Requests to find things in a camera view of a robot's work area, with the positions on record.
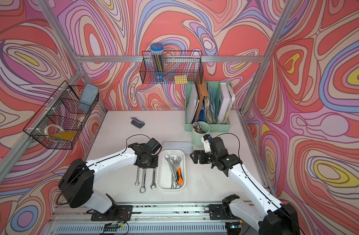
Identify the blue pencil tube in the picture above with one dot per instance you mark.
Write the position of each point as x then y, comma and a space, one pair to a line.
158, 61

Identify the grey hole punch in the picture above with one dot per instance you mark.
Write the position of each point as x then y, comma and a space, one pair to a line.
137, 123

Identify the silver end wrench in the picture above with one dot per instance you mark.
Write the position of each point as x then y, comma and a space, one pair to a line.
153, 183

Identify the left wire basket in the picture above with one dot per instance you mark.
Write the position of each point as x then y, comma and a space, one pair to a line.
63, 108

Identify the small silver wrench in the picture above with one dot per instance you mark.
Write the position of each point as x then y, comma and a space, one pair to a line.
137, 182

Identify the white plastic storage box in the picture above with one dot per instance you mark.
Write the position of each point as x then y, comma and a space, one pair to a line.
163, 178

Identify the tape roll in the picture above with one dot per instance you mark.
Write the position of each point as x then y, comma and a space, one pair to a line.
52, 129

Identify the long silver combination wrench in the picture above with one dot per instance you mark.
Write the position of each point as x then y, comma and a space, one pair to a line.
143, 187

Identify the orange handled adjustable wrench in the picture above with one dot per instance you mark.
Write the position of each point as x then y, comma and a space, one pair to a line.
179, 177

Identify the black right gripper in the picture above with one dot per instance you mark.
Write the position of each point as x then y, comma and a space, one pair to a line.
202, 154

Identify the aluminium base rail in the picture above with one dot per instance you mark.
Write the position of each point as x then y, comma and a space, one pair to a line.
148, 219

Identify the grey sponge block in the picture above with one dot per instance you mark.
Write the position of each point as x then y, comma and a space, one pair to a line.
89, 94

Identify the wire basket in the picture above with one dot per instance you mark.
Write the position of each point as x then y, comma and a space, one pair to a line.
176, 63
63, 108

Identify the green pencil cup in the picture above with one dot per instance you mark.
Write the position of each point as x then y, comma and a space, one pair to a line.
200, 129

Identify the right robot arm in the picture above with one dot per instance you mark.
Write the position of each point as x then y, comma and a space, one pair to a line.
268, 215

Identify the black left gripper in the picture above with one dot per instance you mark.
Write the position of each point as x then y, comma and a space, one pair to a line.
155, 165

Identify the green file organizer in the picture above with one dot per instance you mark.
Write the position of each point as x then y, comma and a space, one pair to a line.
210, 102

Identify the yellow sticky notes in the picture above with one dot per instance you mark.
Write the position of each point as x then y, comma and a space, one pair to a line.
181, 79

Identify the back wire basket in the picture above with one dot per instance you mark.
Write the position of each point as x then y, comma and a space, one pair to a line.
176, 63

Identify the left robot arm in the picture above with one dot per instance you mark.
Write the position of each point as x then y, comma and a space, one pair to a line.
76, 185

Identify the white rectangular lid box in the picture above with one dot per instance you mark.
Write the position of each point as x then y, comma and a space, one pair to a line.
183, 146

